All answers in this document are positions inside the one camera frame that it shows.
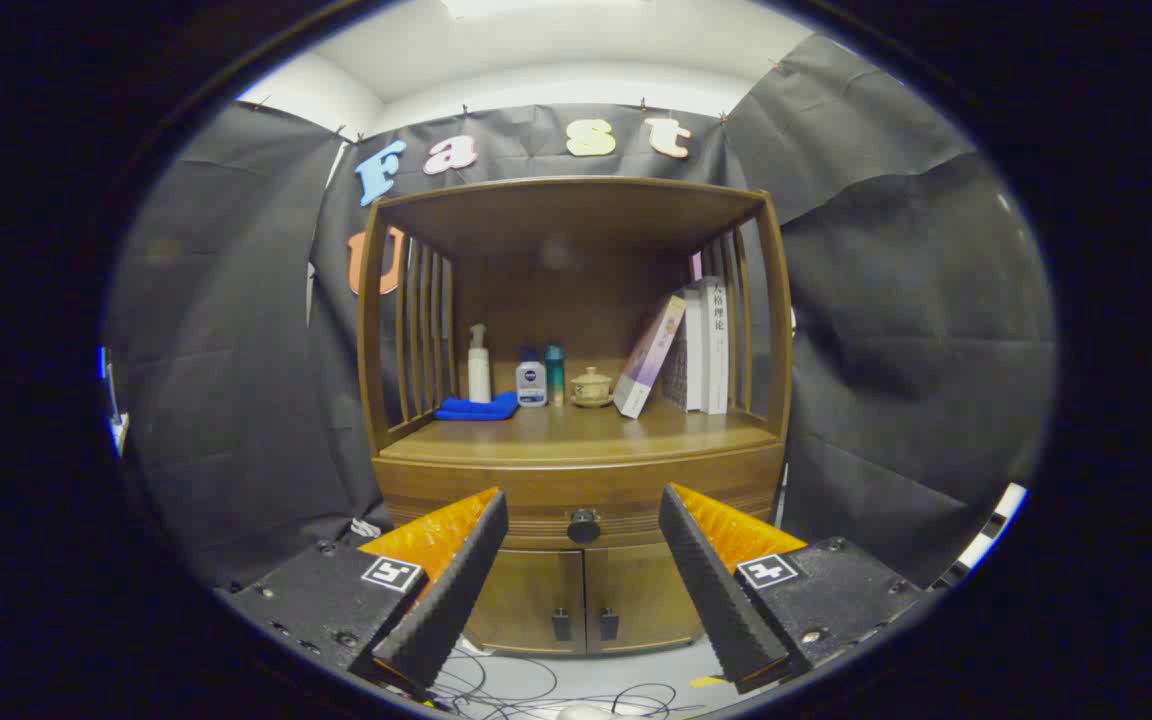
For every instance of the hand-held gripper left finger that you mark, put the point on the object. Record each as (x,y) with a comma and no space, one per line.
(456,590)

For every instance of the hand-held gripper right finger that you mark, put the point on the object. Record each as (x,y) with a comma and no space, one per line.
(711,590)

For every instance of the wooden drawer with black knob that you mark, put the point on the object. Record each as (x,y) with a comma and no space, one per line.
(576,480)

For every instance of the wooden cabinet door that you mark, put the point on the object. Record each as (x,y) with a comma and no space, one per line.
(531,600)
(636,595)

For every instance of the wooden countertop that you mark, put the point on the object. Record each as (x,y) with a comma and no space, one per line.
(576,430)

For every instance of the wooden cabinet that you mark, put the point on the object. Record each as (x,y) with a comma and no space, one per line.
(566,215)

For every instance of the blue folded cloth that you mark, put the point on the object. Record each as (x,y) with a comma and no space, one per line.
(476,408)

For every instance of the white pump bottle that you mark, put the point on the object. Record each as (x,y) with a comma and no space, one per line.
(479,380)

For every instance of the white lotion bottle blue cap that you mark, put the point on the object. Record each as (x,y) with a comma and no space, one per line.
(531,385)

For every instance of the white book with black title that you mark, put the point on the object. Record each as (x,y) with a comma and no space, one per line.
(715,360)

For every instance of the beige lidded teacup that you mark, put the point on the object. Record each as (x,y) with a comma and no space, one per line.
(592,388)

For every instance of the teal slim bottle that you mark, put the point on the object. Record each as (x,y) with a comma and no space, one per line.
(555,375)

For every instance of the purple and white book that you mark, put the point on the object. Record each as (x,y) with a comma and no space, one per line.
(648,360)

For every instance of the plain white book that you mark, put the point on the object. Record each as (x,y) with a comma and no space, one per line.
(694,350)

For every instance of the white and black striped object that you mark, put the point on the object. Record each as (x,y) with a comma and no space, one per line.
(986,540)

